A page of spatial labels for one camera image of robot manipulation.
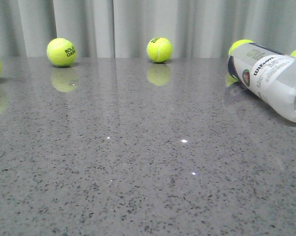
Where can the clear plastic tennis ball can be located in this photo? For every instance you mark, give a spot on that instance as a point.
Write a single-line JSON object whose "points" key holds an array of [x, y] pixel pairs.
{"points": [[268, 74]]}

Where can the centre tennis ball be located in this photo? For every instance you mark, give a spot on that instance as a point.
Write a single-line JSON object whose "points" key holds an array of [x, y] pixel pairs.
{"points": [[159, 49]]}

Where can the tennis ball with Roland Garros print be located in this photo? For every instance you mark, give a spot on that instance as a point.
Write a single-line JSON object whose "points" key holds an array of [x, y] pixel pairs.
{"points": [[61, 52]]}

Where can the tennis ball with Wilson print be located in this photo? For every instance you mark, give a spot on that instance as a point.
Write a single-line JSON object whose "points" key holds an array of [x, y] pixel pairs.
{"points": [[237, 44]]}

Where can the grey curtain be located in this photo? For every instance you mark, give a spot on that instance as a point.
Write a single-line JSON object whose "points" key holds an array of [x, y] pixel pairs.
{"points": [[122, 28]]}

